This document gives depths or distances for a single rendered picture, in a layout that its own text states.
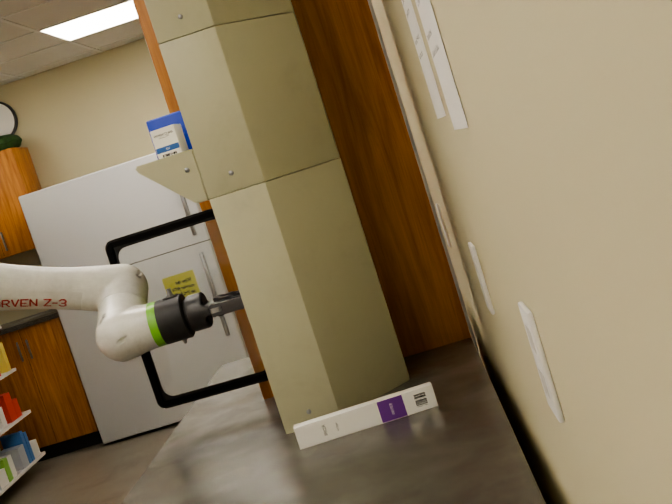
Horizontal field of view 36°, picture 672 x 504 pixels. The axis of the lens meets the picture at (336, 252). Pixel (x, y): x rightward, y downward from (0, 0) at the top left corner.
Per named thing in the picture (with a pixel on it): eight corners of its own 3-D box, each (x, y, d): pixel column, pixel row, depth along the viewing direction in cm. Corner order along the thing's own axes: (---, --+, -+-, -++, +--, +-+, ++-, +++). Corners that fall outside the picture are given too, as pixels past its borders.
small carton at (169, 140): (190, 152, 205) (180, 123, 204) (182, 153, 200) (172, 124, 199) (167, 160, 206) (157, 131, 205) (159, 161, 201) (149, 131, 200)
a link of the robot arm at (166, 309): (175, 343, 215) (166, 352, 205) (157, 290, 214) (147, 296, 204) (202, 335, 214) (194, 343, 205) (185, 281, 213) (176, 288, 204)
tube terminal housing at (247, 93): (407, 361, 227) (300, 22, 220) (411, 397, 195) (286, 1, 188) (299, 393, 229) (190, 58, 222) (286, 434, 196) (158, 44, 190)
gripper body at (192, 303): (179, 300, 205) (223, 286, 204) (187, 293, 213) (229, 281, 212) (191, 335, 205) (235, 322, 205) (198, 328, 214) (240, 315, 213)
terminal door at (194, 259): (285, 376, 227) (228, 202, 223) (159, 410, 233) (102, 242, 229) (285, 375, 228) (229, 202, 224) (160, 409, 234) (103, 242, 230)
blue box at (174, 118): (213, 148, 220) (200, 108, 219) (205, 149, 210) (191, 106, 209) (169, 162, 220) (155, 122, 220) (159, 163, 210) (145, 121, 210)
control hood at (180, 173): (233, 191, 224) (219, 147, 224) (209, 199, 192) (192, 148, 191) (184, 207, 225) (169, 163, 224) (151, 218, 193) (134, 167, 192)
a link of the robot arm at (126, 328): (108, 378, 210) (86, 346, 203) (108, 333, 219) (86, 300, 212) (173, 359, 210) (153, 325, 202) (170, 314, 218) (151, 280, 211)
